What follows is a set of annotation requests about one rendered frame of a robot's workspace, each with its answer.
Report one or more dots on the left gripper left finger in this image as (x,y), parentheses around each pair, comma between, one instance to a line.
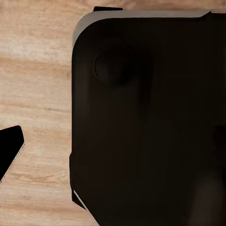
(11,140)

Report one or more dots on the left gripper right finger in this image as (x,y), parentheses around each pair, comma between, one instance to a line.
(219,140)

